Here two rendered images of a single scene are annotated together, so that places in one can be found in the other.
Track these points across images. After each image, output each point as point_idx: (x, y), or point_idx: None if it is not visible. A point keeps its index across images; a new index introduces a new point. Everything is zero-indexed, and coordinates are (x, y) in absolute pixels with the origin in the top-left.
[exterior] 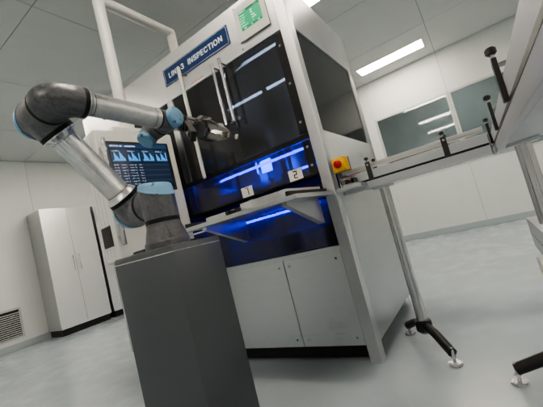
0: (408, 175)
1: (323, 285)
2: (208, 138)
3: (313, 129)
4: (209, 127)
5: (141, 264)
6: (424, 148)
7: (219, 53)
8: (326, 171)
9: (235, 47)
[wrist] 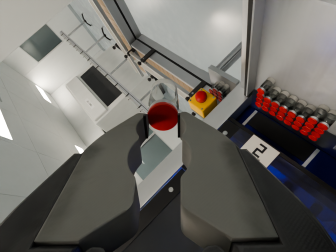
0: (183, 60)
1: None
2: (267, 222)
3: (173, 159)
4: (96, 218)
5: None
6: (156, 69)
7: None
8: (221, 109)
9: None
